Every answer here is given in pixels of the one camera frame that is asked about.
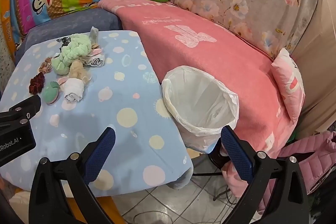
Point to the beige sock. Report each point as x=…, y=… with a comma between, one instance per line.
x=77, y=69

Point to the beige curtain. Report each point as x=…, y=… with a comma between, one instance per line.
x=320, y=69

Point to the leopard print scrunchie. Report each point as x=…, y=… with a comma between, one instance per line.
x=64, y=40

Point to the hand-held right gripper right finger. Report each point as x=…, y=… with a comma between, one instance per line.
x=236, y=154

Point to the floral scrunchie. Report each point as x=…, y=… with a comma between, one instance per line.
x=46, y=65

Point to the pink cotton pad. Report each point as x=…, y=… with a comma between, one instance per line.
x=97, y=51
x=63, y=81

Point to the pink down jacket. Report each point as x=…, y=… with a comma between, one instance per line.
x=315, y=158

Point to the round watermelon sponge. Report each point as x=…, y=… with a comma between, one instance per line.
x=50, y=94

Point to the bin with white bag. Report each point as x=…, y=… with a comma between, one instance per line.
x=197, y=98

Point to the white rolled sock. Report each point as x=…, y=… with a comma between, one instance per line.
x=73, y=88

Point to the blue-grey sofa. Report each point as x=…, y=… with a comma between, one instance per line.
x=78, y=22

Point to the grey patterned rolled sock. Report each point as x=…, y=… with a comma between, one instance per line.
x=95, y=61

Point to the dark red scrunchie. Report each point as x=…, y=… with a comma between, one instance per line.
x=36, y=83

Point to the green plush knot toy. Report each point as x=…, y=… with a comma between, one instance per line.
x=76, y=49

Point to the pink blanket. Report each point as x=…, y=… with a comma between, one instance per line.
x=210, y=56

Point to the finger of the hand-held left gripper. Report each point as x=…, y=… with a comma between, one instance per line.
x=26, y=108

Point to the black metal stand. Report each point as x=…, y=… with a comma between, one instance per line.
x=215, y=158

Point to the pink printed pillow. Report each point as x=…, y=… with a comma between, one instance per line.
x=288, y=77

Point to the blue dotted cloth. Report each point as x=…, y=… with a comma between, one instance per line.
x=118, y=82

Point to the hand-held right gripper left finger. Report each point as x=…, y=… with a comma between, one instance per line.
x=101, y=154

